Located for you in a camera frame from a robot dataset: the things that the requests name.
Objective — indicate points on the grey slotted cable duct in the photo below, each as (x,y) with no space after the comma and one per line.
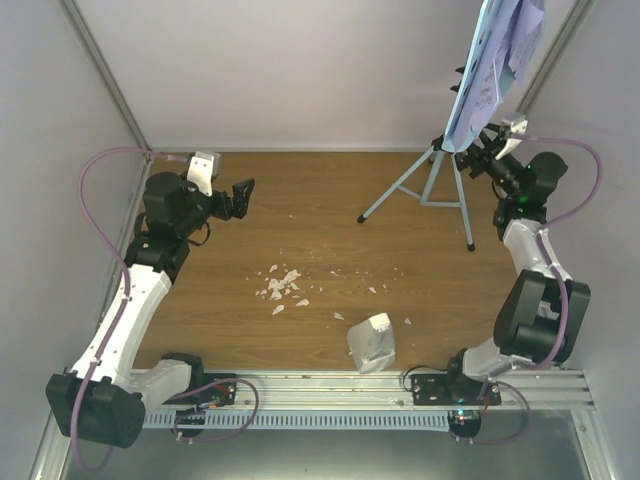
(321,420)

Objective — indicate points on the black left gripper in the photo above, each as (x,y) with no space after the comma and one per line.
(239,203)

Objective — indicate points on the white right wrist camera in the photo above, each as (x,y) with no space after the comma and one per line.
(511,125)

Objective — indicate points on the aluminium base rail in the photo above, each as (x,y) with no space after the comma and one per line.
(349,391)

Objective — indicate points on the aluminium frame post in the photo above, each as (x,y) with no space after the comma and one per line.
(83,32)
(575,17)

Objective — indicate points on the white plastic debris pile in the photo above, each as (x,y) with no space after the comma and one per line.
(281,287)

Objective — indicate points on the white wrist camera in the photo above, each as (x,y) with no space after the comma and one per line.
(511,125)
(202,171)

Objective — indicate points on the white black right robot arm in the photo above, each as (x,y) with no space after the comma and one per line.
(538,324)

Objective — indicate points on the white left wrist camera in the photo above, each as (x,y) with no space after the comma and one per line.
(202,171)

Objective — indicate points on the aluminium frame post left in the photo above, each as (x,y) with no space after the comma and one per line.
(83,32)

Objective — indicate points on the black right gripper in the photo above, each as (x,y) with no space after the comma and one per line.
(473,153)

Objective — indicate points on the sheet music papers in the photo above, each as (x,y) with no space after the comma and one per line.
(514,37)

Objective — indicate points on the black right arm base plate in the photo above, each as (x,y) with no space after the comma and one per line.
(440,390)

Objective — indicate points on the aluminium frame post right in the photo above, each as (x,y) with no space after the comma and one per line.
(575,17)

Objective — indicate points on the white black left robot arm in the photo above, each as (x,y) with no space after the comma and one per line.
(100,399)

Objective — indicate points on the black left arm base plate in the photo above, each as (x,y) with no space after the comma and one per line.
(220,395)

